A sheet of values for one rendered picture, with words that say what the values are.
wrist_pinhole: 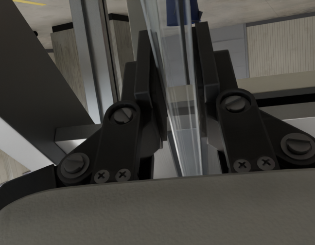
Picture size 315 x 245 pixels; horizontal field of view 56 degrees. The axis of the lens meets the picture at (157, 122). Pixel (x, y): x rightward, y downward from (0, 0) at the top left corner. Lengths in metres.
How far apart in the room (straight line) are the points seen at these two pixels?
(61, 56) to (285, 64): 6.97
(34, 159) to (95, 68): 0.25
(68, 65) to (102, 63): 5.54
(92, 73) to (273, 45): 10.01
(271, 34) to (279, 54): 0.68
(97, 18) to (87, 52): 0.05
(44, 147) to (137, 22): 0.39
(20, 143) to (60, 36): 5.88
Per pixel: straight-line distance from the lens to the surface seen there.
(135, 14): 0.55
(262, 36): 10.39
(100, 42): 0.41
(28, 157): 0.18
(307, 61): 10.33
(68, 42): 5.90
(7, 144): 0.17
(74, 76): 5.88
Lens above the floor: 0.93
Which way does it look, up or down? 11 degrees up
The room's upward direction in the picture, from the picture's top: 173 degrees clockwise
